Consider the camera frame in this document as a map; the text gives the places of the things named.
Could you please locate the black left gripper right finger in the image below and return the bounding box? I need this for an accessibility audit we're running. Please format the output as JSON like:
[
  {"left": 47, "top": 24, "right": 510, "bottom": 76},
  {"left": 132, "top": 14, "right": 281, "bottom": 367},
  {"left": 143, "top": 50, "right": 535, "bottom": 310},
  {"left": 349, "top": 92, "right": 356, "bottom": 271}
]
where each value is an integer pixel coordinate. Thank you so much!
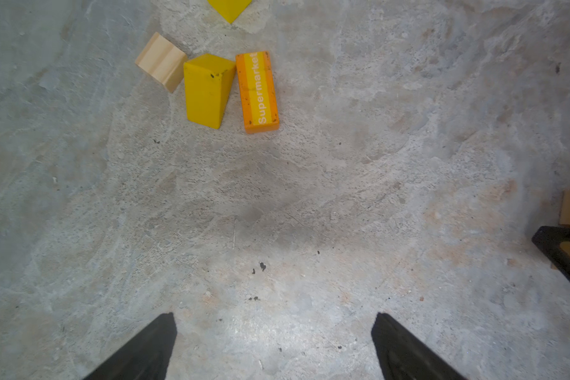
[{"left": 371, "top": 313, "right": 465, "bottom": 380}]

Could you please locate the yellow cube block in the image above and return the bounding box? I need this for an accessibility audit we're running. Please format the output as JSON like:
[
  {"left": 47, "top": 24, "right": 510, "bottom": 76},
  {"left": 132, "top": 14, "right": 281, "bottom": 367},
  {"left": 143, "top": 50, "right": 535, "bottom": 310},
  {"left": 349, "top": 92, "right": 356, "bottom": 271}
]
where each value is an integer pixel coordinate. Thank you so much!
[{"left": 207, "top": 0, "right": 252, "bottom": 24}]

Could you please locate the orange Supermarket block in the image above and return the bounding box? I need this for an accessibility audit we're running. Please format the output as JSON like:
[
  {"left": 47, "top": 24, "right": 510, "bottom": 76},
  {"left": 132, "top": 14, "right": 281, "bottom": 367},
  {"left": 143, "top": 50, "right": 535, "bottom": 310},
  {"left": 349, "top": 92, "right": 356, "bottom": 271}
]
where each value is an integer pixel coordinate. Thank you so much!
[{"left": 236, "top": 52, "right": 280, "bottom": 134}]

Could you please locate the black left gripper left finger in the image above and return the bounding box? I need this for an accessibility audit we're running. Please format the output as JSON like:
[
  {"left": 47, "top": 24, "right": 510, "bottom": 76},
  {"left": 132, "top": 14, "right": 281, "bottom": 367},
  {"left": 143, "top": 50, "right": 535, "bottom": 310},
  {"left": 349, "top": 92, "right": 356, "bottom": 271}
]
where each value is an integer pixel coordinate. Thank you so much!
[{"left": 85, "top": 313, "right": 177, "bottom": 380}]

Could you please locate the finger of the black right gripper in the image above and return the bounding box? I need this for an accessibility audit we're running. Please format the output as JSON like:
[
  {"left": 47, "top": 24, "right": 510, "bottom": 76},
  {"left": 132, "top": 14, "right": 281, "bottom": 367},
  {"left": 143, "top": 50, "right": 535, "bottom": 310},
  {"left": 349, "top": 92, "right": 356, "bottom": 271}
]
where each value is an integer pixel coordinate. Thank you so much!
[{"left": 531, "top": 226, "right": 570, "bottom": 282}]

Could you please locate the yellow wedge block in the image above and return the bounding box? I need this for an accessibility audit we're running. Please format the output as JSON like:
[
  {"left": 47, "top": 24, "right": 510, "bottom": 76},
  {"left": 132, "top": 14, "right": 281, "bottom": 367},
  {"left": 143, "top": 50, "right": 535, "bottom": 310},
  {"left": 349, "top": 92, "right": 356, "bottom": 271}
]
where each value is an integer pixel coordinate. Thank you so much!
[{"left": 183, "top": 54, "right": 236, "bottom": 129}]

